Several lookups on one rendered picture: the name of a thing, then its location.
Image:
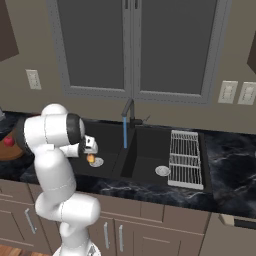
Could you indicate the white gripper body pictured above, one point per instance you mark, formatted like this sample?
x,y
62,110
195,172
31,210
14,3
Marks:
x,y
94,145

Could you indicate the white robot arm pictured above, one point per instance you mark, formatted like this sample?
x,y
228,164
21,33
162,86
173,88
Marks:
x,y
55,173

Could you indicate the orange mango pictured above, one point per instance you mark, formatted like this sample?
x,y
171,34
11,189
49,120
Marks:
x,y
90,158

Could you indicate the round silver sink drain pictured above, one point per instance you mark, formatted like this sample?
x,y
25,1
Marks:
x,y
162,170
98,162

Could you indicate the black sink faucet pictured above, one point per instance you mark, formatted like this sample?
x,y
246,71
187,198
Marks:
x,y
130,111

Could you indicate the black double sink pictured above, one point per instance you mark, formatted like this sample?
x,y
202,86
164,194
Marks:
x,y
146,156

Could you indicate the red apple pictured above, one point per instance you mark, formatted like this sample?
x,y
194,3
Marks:
x,y
9,141

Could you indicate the blue water stream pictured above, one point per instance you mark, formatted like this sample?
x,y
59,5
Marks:
x,y
125,133

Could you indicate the beige cupboard door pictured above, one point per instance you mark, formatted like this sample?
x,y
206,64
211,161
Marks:
x,y
15,223
106,236
156,241

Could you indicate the grey framed window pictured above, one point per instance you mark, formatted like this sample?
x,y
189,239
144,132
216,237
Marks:
x,y
133,50

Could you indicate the beige false drawer front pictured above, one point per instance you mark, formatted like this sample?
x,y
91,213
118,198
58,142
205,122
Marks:
x,y
185,218

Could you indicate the beige dishwasher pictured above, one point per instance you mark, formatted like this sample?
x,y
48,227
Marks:
x,y
230,238

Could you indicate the white wall outlet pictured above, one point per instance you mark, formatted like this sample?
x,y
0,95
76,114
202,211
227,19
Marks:
x,y
228,91
33,79
247,93

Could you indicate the dark brown wall cupboard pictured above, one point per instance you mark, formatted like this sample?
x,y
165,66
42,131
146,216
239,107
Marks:
x,y
7,30
252,58

